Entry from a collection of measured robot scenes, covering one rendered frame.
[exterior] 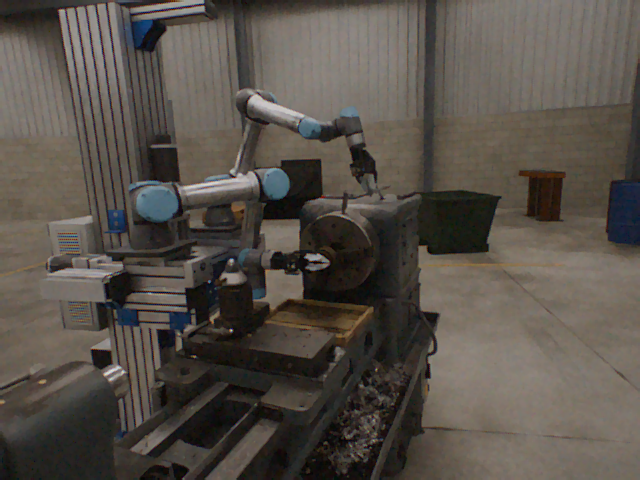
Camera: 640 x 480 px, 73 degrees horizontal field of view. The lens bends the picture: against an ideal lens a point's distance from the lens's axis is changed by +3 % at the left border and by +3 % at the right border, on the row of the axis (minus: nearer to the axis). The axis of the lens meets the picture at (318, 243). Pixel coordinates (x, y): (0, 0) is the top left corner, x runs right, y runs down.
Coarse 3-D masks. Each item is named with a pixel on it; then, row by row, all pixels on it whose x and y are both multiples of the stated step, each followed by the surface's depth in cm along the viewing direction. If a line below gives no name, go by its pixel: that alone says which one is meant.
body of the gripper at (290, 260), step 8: (272, 256) 155; (280, 256) 158; (288, 256) 152; (296, 256) 150; (272, 264) 153; (280, 264) 152; (288, 264) 151; (296, 264) 150; (304, 264) 154; (288, 272) 153
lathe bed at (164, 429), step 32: (352, 352) 145; (224, 384) 113; (352, 384) 142; (160, 416) 102; (192, 416) 100; (224, 416) 112; (256, 416) 101; (320, 416) 123; (128, 448) 93; (160, 448) 91; (192, 448) 93; (224, 448) 90; (256, 448) 88; (288, 448) 103
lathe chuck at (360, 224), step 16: (320, 224) 166; (336, 224) 163; (352, 224) 161; (304, 240) 171; (336, 240) 165; (352, 240) 162; (368, 240) 160; (336, 272) 168; (352, 272) 165; (368, 272) 162; (336, 288) 169
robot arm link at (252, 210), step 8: (248, 200) 168; (248, 208) 169; (256, 208) 169; (248, 216) 169; (256, 216) 170; (248, 224) 169; (256, 224) 170; (248, 232) 170; (256, 232) 171; (240, 240) 172; (248, 240) 170; (256, 240) 172; (240, 248) 172; (248, 248) 170; (256, 248) 172
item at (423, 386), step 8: (408, 304) 189; (416, 304) 188; (424, 320) 190; (432, 336) 195; (432, 352) 202; (424, 360) 217; (424, 368) 214; (424, 376) 213; (416, 384) 208; (424, 384) 214; (416, 392) 209; (424, 392) 215; (416, 400) 210; (424, 400) 211; (408, 408) 213; (416, 408) 211; (424, 408) 215; (416, 416) 216; (408, 424) 207; (416, 424) 216; (416, 432) 211; (424, 432) 226
